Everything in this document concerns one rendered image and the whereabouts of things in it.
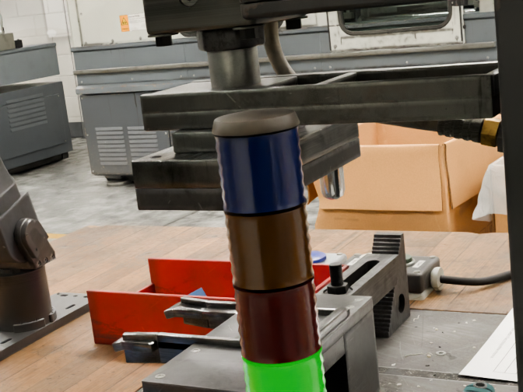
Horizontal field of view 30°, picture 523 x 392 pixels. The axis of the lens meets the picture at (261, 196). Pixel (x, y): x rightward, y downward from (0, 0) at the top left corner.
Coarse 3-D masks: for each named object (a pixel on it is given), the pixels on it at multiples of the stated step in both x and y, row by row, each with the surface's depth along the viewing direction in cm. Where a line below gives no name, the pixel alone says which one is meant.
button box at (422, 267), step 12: (348, 264) 111; (408, 264) 108; (420, 264) 108; (432, 264) 108; (408, 276) 105; (420, 276) 105; (432, 276) 107; (444, 276) 107; (492, 276) 107; (504, 276) 108; (420, 288) 105; (432, 288) 108
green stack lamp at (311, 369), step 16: (320, 352) 45; (256, 368) 44; (272, 368) 44; (288, 368) 44; (304, 368) 44; (320, 368) 45; (256, 384) 45; (272, 384) 44; (288, 384) 44; (304, 384) 44; (320, 384) 45
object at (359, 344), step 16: (368, 320) 82; (352, 336) 79; (368, 336) 82; (336, 352) 76; (352, 352) 79; (368, 352) 82; (336, 368) 78; (352, 368) 79; (368, 368) 82; (336, 384) 78; (352, 384) 79; (368, 384) 82
